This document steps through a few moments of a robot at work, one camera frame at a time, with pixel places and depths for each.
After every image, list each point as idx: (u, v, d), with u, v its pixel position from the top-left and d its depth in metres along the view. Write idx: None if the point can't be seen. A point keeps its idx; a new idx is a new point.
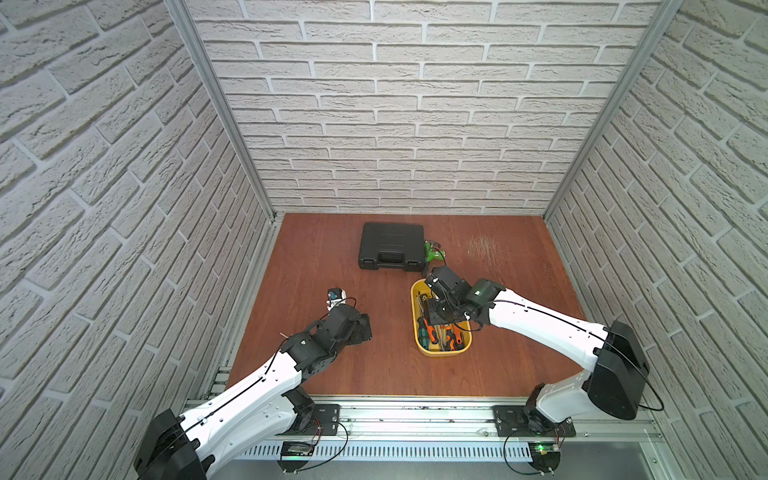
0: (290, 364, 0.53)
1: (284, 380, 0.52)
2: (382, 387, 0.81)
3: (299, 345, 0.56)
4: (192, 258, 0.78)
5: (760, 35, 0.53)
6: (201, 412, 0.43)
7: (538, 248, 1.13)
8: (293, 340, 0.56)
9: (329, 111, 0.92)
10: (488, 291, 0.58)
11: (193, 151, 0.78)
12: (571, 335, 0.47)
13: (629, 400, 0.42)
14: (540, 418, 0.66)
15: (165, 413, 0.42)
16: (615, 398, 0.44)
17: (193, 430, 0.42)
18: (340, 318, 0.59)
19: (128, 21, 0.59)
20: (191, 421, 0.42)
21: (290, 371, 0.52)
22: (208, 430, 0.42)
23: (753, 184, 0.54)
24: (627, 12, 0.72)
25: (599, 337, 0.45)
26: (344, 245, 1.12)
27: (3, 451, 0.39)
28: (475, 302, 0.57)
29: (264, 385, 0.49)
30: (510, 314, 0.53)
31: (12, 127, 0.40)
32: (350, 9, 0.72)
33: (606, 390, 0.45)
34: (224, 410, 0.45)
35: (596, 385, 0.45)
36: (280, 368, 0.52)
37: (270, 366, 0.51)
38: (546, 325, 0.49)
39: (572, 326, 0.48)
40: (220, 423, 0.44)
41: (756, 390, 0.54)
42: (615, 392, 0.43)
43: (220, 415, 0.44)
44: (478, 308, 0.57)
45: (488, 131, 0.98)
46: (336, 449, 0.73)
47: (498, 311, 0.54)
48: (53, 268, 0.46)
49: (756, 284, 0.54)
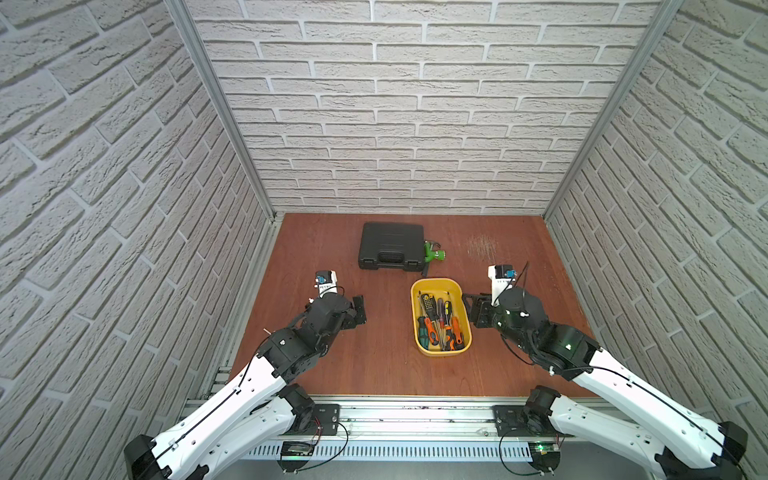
0: (267, 370, 0.48)
1: (259, 390, 0.47)
2: (382, 387, 0.81)
3: (278, 346, 0.50)
4: (192, 258, 0.78)
5: (760, 35, 0.53)
6: (173, 436, 0.41)
7: (538, 248, 1.13)
8: (273, 341, 0.51)
9: (329, 111, 0.92)
10: (583, 350, 0.49)
11: (193, 151, 0.78)
12: (684, 430, 0.42)
13: None
14: (540, 417, 0.66)
15: (136, 440, 0.40)
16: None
17: (165, 456, 0.40)
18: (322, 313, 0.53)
19: (128, 20, 0.59)
20: (161, 448, 0.40)
21: (267, 379, 0.47)
22: (180, 454, 0.40)
23: (752, 184, 0.54)
24: (627, 12, 0.72)
25: (716, 439, 0.41)
26: (344, 245, 1.12)
27: (3, 450, 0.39)
28: (566, 356, 0.49)
29: (239, 398, 0.45)
30: (610, 386, 0.47)
31: (12, 127, 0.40)
32: (350, 9, 0.72)
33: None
34: (196, 432, 0.42)
35: None
36: (255, 378, 0.47)
37: (245, 375, 0.47)
38: (656, 410, 0.44)
39: (684, 418, 0.43)
40: (192, 446, 0.41)
41: (756, 390, 0.54)
42: None
43: (191, 437, 0.41)
44: (566, 362, 0.49)
45: (488, 131, 0.98)
46: (336, 449, 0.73)
47: (597, 378, 0.47)
48: (53, 268, 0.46)
49: (756, 284, 0.54)
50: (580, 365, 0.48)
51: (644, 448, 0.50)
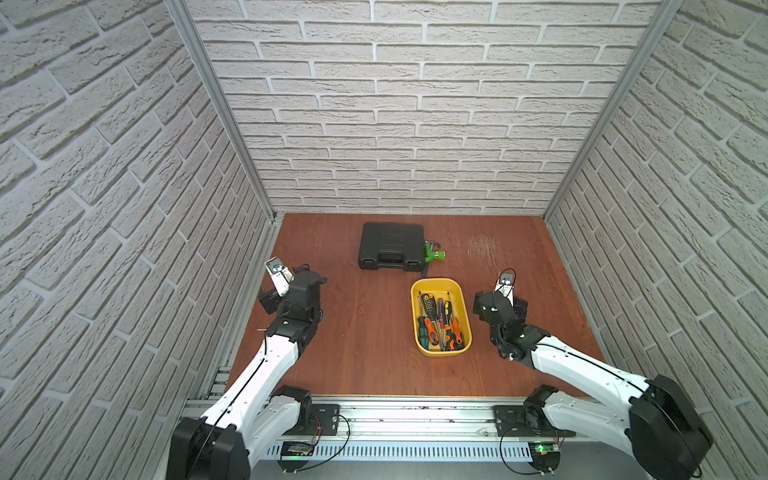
0: (285, 342, 0.54)
1: (284, 355, 0.53)
2: (382, 387, 0.81)
3: (282, 326, 0.58)
4: (192, 258, 0.78)
5: (760, 35, 0.53)
6: (222, 405, 0.43)
7: (538, 248, 1.13)
8: (275, 325, 0.58)
9: (329, 111, 0.92)
10: (533, 336, 0.62)
11: (193, 150, 0.78)
12: (608, 382, 0.48)
13: (675, 462, 0.40)
14: (537, 412, 0.67)
15: (185, 422, 0.40)
16: (659, 459, 0.42)
17: (221, 420, 0.41)
18: (300, 288, 0.60)
19: (129, 20, 0.59)
20: (215, 416, 0.42)
21: (286, 346, 0.54)
22: (238, 412, 0.43)
23: (752, 185, 0.54)
24: (627, 12, 0.72)
25: (637, 386, 0.46)
26: (345, 245, 1.12)
27: (4, 450, 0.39)
28: (521, 345, 0.62)
29: (269, 363, 0.50)
30: (550, 357, 0.57)
31: (12, 127, 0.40)
32: (350, 9, 0.72)
33: (649, 448, 0.43)
34: (244, 394, 0.45)
35: (639, 444, 0.44)
36: (277, 347, 0.53)
37: (267, 348, 0.53)
38: (589, 372, 0.51)
39: (610, 373, 0.49)
40: (246, 404, 0.44)
41: (756, 390, 0.54)
42: (658, 451, 0.42)
43: (243, 398, 0.45)
44: (521, 351, 0.61)
45: (488, 131, 0.98)
46: (335, 449, 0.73)
47: (541, 353, 0.58)
48: (53, 268, 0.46)
49: (756, 284, 0.54)
50: (528, 349, 0.60)
51: (619, 425, 0.50)
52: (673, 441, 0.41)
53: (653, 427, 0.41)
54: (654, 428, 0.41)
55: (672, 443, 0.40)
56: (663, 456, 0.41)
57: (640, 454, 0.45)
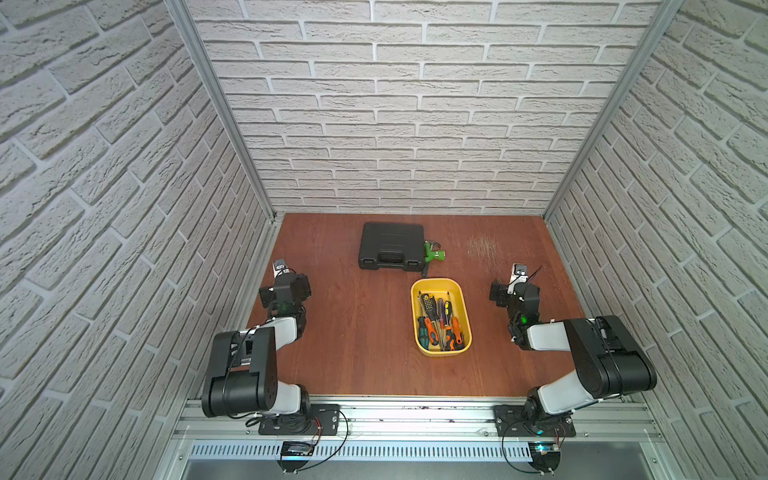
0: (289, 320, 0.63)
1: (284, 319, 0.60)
2: (382, 388, 0.81)
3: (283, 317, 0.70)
4: (192, 258, 0.78)
5: (760, 35, 0.53)
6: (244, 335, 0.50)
7: (539, 248, 1.13)
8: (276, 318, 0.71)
9: (329, 111, 0.92)
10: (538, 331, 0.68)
11: (193, 150, 0.78)
12: None
13: (588, 355, 0.48)
14: (536, 403, 0.68)
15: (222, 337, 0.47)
16: (584, 360, 0.50)
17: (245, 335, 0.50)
18: (285, 286, 0.70)
19: (128, 21, 0.59)
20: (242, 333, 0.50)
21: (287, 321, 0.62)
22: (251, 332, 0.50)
23: (752, 184, 0.54)
24: (627, 12, 0.72)
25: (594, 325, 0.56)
26: (345, 245, 1.12)
27: (3, 451, 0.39)
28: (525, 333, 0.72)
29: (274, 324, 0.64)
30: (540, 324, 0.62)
31: (12, 127, 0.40)
32: (350, 9, 0.72)
33: (579, 353, 0.51)
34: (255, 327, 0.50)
35: (577, 358, 0.51)
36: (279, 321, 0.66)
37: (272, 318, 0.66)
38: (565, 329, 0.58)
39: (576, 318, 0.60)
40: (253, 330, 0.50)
41: (756, 390, 0.54)
42: (582, 352, 0.50)
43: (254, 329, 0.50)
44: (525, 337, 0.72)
45: (488, 131, 0.98)
46: (333, 449, 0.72)
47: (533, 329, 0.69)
48: (53, 268, 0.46)
49: (756, 284, 0.54)
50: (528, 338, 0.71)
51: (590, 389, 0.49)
52: (591, 341, 0.49)
53: (576, 327, 0.51)
54: (576, 329, 0.51)
55: (587, 339, 0.49)
56: (585, 354, 0.49)
57: (579, 370, 0.51)
